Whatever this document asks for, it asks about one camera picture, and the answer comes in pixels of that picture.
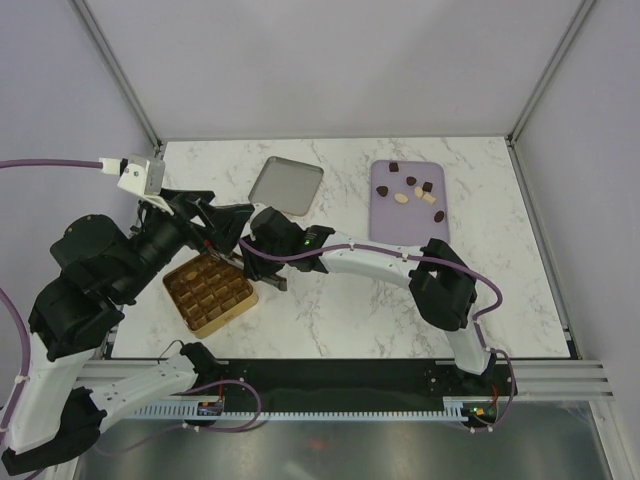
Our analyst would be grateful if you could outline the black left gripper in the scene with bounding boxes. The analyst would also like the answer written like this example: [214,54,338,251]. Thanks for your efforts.
[119,186,259,300]

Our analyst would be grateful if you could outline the metal tongs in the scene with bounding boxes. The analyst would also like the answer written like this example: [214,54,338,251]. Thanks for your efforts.
[209,250,288,292]

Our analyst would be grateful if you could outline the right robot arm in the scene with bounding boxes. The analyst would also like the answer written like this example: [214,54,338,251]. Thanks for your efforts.
[239,204,494,395]

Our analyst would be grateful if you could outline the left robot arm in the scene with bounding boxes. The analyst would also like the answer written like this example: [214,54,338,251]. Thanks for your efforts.
[1,190,254,477]

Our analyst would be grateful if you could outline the silver tin lid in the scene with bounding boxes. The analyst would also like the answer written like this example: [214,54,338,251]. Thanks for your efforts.
[248,156,324,216]

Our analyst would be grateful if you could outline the lilac plastic tray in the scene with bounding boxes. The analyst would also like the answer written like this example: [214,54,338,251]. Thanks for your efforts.
[368,160,450,246]

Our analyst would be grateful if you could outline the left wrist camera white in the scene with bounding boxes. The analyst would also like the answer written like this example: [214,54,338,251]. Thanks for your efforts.
[117,156,173,214]

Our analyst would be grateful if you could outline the white slotted cable duct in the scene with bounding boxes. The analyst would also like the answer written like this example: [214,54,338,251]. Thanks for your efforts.
[129,398,498,422]

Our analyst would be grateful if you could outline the left aluminium frame post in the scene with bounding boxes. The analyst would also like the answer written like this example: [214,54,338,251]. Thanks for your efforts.
[68,0,163,154]

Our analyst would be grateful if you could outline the aluminium frame post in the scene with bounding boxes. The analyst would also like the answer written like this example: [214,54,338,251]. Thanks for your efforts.
[505,0,599,149]
[68,0,163,154]

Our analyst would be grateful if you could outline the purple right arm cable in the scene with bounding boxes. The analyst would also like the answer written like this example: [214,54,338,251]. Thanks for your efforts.
[239,237,516,396]

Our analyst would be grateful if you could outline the right aluminium frame post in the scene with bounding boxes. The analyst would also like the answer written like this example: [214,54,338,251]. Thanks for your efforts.
[505,0,599,149]

